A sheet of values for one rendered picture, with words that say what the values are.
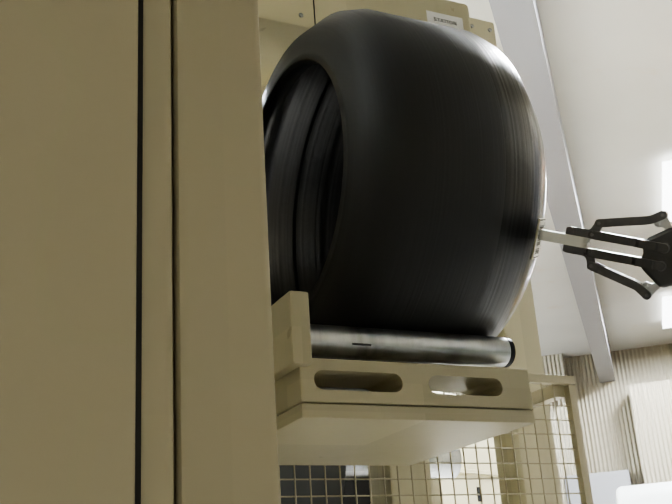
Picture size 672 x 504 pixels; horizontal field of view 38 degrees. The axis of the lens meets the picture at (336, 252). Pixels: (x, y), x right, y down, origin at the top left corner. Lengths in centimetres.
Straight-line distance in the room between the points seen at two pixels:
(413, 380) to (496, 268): 21
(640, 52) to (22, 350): 600
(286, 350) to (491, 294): 33
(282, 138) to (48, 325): 142
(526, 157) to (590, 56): 484
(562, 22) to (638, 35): 52
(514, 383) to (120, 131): 101
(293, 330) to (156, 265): 79
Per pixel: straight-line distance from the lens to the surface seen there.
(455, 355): 141
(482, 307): 142
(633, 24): 604
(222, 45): 53
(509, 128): 142
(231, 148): 50
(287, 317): 126
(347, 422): 130
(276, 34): 198
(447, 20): 215
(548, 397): 215
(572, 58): 623
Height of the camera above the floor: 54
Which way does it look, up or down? 21 degrees up
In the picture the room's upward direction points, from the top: 4 degrees counter-clockwise
